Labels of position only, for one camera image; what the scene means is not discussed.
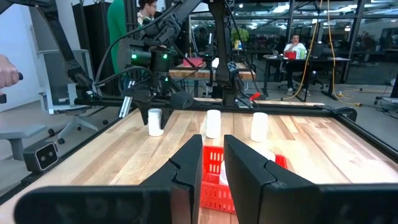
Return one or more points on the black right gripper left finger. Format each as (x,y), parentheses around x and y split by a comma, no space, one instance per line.
(183,174)

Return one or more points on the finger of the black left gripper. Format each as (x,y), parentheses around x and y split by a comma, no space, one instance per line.
(166,116)
(143,113)

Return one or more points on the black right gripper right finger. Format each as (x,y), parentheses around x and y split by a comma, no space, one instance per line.
(248,180)

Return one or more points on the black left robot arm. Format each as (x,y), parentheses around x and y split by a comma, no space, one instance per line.
(222,46)

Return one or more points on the red plastic basket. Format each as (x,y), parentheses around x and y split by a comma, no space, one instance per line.
(214,193)

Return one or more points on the silver aluminium bar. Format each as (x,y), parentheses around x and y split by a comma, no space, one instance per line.
(125,107)

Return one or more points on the wooden workbench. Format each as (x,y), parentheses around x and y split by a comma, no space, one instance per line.
(192,73)

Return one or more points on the person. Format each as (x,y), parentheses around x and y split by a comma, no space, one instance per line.
(116,31)
(295,48)

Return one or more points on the black cabinet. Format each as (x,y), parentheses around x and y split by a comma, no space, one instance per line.
(93,31)

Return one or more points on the grey office chair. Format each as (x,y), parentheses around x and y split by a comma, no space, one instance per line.
(59,81)

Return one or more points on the green potted plant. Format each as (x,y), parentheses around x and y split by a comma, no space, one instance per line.
(239,35)

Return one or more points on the grey padded bench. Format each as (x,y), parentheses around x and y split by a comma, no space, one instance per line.
(21,130)

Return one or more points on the red box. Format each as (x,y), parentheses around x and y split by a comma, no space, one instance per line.
(290,55)

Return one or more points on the person's hand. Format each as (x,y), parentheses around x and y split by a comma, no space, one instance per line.
(7,73)

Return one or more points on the black desk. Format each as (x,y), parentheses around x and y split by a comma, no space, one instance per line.
(326,59)

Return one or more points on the black aluminium table frame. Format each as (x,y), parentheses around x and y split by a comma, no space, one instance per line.
(280,108)

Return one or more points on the black table-level camera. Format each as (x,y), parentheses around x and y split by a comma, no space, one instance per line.
(42,157)

